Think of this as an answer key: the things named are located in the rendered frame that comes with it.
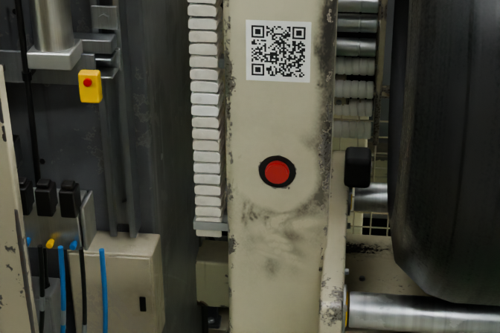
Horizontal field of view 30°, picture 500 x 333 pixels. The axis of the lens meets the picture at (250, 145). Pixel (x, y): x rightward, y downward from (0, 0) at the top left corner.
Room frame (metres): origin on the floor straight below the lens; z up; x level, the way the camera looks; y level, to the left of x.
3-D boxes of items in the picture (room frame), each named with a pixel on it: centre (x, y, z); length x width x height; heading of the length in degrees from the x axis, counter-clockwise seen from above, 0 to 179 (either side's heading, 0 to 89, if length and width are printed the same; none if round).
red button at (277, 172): (1.01, -0.03, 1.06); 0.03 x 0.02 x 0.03; 83
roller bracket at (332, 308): (1.08, -0.12, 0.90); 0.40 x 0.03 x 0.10; 173
